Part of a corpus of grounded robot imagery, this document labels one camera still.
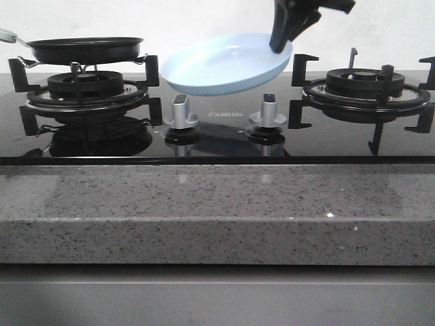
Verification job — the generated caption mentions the grey metal post behind stove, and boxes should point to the grey metal post behind stove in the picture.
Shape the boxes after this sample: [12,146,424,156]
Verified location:
[348,48,358,69]

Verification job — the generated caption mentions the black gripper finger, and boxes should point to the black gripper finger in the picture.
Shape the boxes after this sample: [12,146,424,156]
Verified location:
[288,11,321,41]
[269,0,308,54]

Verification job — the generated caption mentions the black frying pan green handle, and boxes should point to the black frying pan green handle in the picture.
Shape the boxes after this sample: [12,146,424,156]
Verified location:
[1,29,143,65]

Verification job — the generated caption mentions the burner with pan support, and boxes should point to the burner with pan support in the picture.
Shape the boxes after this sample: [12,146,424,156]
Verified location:
[8,55,162,136]
[288,54,434,156]

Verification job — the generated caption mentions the silver right stove knob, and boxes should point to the silver right stove knob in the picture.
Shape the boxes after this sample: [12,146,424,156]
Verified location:
[249,93,287,128]

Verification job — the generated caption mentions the wire pan reducer ring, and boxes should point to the wire pan reducer ring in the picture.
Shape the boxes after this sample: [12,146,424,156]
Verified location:
[17,56,147,74]

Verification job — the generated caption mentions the black glass gas cooktop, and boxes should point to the black glass gas cooktop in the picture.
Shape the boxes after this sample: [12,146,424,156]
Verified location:
[1,73,434,165]

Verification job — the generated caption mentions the left burner with pan support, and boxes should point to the left burner with pan support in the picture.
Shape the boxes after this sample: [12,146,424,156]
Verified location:
[8,55,162,136]

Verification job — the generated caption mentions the right burner with pan support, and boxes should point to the right burner with pan support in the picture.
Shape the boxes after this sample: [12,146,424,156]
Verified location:
[288,54,434,156]

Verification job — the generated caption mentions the silver stove knob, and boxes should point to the silver stove knob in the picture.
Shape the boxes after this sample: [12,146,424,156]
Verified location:
[249,93,287,128]
[164,94,200,130]

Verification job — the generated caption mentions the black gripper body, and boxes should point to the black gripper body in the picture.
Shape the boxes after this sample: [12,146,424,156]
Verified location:
[307,0,355,14]

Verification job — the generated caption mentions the light blue plate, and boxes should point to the light blue plate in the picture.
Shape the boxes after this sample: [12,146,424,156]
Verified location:
[160,33,293,96]

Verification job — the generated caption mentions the silver left stove knob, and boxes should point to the silver left stove knob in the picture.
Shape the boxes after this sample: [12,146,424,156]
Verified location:
[164,94,200,130]

